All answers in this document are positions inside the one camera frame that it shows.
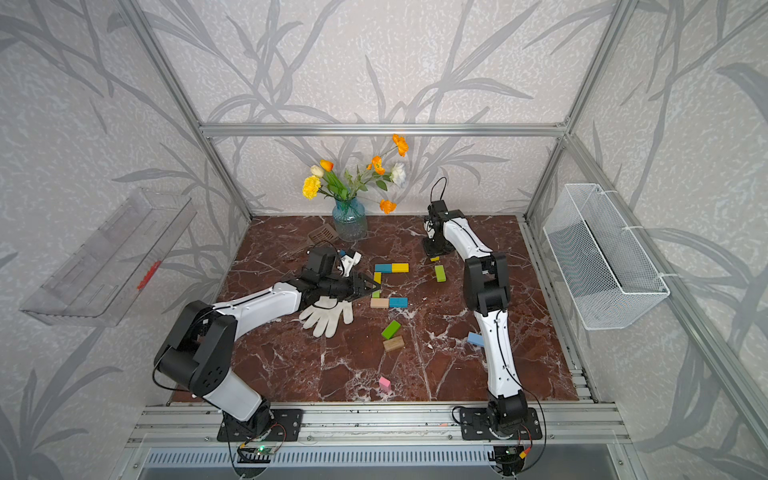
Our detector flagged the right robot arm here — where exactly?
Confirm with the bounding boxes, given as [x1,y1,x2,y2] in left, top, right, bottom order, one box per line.
[423,200,528,437]

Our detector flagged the dark green block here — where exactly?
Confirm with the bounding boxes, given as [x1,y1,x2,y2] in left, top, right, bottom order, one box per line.
[381,320,401,340]

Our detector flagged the light wood block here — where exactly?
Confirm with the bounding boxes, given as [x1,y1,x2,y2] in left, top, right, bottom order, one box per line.
[370,298,390,309]

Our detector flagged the lime green block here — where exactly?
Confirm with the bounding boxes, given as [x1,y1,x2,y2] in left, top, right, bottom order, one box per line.
[435,265,447,283]

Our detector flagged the dark wood block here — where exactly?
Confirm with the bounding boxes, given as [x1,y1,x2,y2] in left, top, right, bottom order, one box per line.
[383,336,405,352]

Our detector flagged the aluminium frame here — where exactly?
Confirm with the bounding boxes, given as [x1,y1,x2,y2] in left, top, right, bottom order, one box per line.
[113,0,768,480]

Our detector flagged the clear plastic shelf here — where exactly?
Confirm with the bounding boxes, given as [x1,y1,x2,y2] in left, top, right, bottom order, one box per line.
[20,188,196,327]

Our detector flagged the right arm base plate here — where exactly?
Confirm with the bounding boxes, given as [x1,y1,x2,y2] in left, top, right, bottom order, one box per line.
[452,406,544,441]

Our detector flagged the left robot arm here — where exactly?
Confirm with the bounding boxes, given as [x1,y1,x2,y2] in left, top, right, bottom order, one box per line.
[153,244,381,435]

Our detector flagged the artificial flowers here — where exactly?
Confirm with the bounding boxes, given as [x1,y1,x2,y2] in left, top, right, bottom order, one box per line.
[302,134,409,214]

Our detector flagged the circuit board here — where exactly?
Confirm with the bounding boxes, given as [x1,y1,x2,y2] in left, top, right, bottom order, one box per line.
[488,445,530,471]
[235,443,283,465]

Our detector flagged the pink block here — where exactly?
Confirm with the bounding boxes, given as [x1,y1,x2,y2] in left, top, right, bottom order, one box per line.
[378,377,392,393]

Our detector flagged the white cotton glove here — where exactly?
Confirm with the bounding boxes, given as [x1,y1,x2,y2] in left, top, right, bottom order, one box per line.
[299,296,354,338]

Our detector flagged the blue glass vase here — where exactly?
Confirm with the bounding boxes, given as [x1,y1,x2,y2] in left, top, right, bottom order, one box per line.
[332,198,368,242]

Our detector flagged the right circuit board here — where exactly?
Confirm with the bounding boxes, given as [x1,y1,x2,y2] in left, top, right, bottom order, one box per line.
[488,445,530,471]

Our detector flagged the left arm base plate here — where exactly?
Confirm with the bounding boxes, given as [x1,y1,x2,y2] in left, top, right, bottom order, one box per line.
[217,408,304,443]

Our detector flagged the white wire basket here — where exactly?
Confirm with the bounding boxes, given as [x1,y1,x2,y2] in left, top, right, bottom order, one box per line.
[543,183,670,331]

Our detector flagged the left circuit board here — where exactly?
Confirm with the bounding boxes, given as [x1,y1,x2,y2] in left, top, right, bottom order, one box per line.
[235,443,283,465]

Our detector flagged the light blue block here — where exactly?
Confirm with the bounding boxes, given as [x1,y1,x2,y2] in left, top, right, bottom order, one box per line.
[467,332,485,348]

